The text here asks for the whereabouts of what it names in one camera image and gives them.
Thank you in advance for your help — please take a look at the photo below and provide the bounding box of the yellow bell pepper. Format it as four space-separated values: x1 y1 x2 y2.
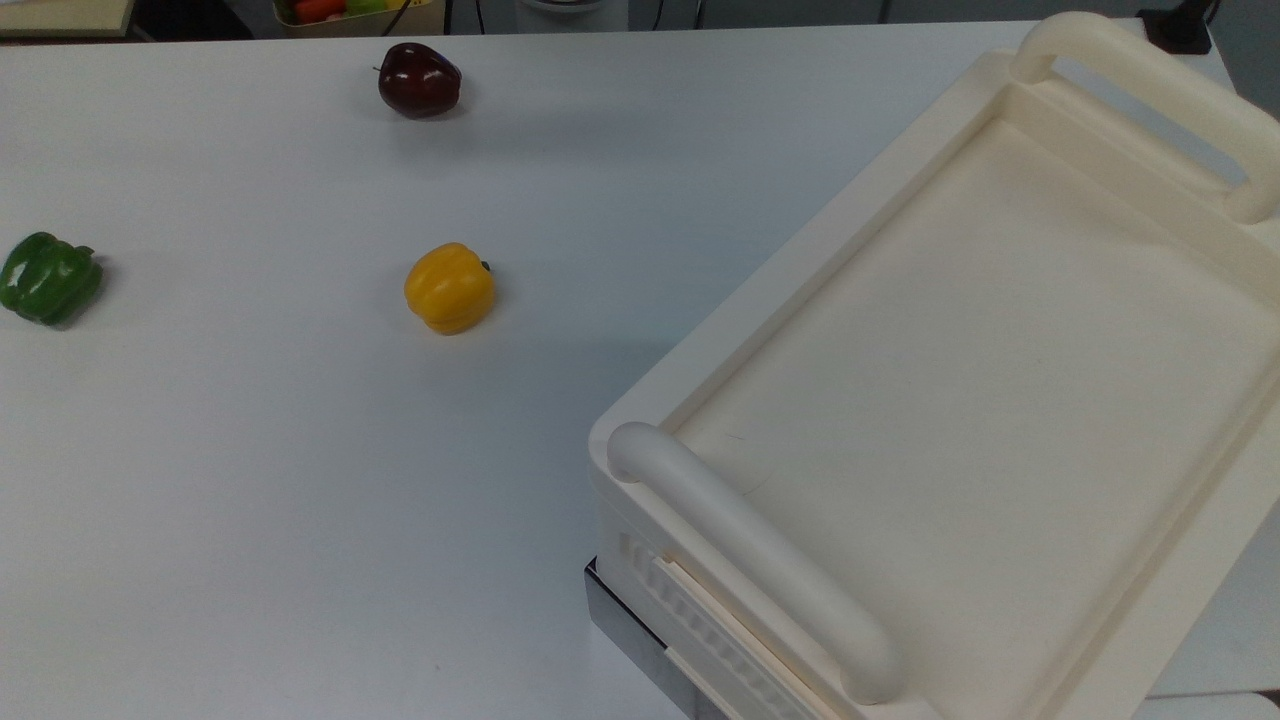
404 243 497 336

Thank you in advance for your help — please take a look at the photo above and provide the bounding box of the cardboard box of toy vegetables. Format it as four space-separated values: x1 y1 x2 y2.
272 0 447 39

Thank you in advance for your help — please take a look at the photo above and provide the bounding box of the green bell pepper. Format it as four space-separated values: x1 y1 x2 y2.
0 232 104 328

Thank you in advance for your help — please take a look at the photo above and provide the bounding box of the light wooden board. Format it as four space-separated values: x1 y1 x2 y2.
0 0 137 39

